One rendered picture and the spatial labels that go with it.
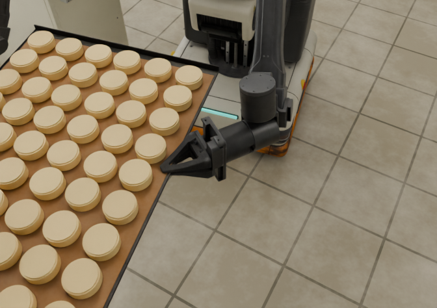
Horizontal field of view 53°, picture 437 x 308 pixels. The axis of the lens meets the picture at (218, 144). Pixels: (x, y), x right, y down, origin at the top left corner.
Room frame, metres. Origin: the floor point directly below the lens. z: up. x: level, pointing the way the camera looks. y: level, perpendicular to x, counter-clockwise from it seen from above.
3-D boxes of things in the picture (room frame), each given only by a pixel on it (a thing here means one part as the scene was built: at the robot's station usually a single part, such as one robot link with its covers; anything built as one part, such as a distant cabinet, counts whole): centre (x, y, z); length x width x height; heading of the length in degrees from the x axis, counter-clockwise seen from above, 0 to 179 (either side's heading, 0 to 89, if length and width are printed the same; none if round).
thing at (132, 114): (0.51, 0.15, 1.02); 0.05 x 0.05 x 0.02
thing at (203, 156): (0.42, 0.05, 1.00); 0.09 x 0.07 x 0.07; 117
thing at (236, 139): (0.45, -0.01, 1.01); 0.07 x 0.07 x 0.10; 27
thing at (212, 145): (0.42, 0.05, 1.02); 0.09 x 0.07 x 0.07; 117
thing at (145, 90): (0.56, 0.13, 1.03); 0.05 x 0.05 x 0.02
